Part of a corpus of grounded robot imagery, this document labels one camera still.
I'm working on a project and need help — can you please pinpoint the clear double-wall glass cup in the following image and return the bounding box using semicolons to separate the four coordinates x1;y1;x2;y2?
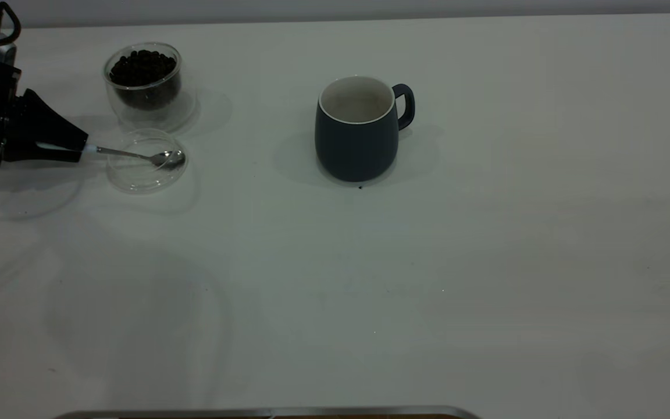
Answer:
102;42;198;133

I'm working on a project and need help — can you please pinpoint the small clear glass dish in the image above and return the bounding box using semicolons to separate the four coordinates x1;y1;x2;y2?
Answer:
106;128;188;194

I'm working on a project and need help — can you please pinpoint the dark blue ceramic mug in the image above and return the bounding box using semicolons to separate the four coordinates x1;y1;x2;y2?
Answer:
314;74;416;183

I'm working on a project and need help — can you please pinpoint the grey metal bar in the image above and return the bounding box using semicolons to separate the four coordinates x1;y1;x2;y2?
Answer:
53;406;481;419

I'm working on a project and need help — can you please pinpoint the blue-handled metal spoon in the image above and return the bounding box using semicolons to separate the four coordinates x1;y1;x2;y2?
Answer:
82;144;186;171

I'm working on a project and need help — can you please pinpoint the dark coffee beans pile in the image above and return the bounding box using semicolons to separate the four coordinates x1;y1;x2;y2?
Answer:
108;49;183;111

